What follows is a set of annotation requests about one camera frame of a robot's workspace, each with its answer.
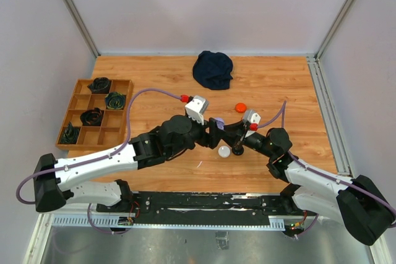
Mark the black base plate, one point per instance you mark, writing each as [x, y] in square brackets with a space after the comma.
[199, 208]

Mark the rolled black orange tie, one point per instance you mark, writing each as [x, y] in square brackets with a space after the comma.
[92, 117]

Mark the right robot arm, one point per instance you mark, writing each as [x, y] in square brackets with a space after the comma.
[356, 203]

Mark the rolled green black tie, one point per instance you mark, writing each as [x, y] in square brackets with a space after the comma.
[70, 135]

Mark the aluminium frame rail right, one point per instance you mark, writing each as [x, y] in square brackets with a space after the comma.
[343, 162]

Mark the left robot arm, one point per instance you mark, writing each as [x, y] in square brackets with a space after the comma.
[58, 182]

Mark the aluminium frame post left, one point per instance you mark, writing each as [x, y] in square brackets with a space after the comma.
[74, 12]

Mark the black earbud case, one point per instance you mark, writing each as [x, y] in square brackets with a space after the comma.
[237, 152]

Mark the orange earbud case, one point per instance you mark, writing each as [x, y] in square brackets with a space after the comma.
[240, 108]

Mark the dark navy crumpled cloth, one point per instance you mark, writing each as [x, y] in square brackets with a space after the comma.
[213, 70]

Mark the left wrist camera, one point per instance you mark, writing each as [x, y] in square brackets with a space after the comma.
[196, 108]

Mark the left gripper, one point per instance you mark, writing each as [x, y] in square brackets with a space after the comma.
[215, 134]

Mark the lavender earbud case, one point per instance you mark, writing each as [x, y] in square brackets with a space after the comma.
[220, 123]

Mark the wooden compartment tray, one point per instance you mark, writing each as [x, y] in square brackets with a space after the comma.
[113, 126]

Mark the rolled black tie top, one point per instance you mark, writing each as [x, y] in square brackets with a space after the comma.
[100, 85]

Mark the rolled green patterned tie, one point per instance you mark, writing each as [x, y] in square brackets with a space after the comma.
[115, 101]

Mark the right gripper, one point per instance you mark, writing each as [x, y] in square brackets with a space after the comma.
[235, 132]

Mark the white earbud case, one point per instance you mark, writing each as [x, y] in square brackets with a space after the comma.
[224, 151]

